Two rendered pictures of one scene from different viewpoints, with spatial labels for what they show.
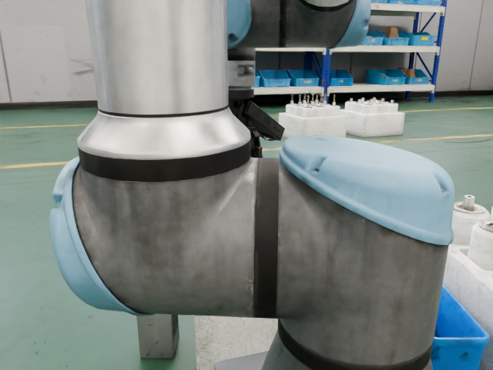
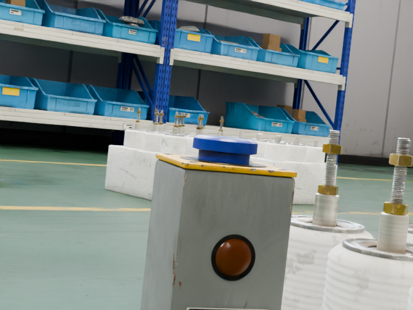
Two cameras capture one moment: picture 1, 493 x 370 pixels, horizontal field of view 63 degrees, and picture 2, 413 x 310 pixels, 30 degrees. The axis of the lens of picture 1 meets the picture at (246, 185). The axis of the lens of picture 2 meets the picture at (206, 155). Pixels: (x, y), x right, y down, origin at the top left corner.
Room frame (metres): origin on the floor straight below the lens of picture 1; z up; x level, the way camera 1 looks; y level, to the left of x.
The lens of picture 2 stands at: (0.28, 0.35, 0.34)
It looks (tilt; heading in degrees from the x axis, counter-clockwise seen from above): 3 degrees down; 341
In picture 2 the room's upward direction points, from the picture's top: 6 degrees clockwise
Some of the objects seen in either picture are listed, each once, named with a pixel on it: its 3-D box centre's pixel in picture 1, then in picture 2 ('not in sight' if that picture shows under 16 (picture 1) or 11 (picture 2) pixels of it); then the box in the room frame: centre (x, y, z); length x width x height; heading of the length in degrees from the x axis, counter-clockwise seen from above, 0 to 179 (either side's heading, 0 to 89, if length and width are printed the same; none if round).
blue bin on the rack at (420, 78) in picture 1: (408, 76); (296, 122); (6.32, -2.47, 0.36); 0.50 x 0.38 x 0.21; 17
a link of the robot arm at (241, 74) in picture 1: (232, 75); not in sight; (0.67, 0.02, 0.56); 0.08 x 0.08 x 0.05
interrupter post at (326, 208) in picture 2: not in sight; (325, 211); (0.91, 0.01, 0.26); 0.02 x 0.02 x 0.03
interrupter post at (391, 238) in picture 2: not in sight; (393, 234); (0.80, 0.01, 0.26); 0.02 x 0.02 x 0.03
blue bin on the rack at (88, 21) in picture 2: not in sight; (66, 18); (5.65, -0.35, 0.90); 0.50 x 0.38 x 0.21; 16
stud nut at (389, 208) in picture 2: not in sight; (396, 208); (0.80, 0.01, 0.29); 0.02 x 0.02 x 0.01; 15
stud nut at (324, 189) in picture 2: not in sight; (327, 189); (0.91, 0.01, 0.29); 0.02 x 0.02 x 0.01; 20
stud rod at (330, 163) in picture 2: not in sight; (330, 170); (0.91, 0.01, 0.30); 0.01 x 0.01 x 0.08
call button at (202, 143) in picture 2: not in sight; (224, 153); (0.72, 0.18, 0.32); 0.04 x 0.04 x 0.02
